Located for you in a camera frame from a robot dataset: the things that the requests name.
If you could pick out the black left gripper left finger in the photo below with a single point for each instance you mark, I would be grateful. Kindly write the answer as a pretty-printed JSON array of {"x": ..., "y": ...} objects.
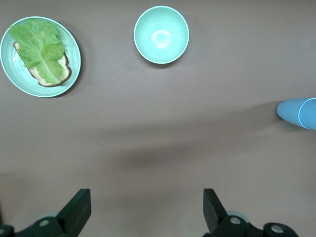
[{"x": 74, "y": 212}]

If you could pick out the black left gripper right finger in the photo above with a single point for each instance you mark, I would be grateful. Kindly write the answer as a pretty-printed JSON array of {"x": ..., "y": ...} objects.
[{"x": 214, "y": 212}]

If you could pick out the blue cup holding white paper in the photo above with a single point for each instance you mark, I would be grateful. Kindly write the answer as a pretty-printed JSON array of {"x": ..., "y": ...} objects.
[{"x": 287, "y": 111}]

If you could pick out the toasted bread slice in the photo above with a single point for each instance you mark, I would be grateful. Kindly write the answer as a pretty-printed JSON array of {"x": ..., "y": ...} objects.
[{"x": 65, "y": 74}]

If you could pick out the mint green ribbed plate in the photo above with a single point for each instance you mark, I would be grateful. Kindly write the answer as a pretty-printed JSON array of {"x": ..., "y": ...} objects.
[{"x": 74, "y": 56}]

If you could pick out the green lettuce leaf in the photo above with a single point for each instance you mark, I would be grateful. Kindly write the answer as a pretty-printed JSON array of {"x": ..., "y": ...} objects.
[{"x": 39, "y": 49}]

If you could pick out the mint green bowl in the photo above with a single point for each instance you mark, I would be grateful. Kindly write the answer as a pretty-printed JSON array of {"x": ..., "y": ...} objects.
[{"x": 161, "y": 34}]

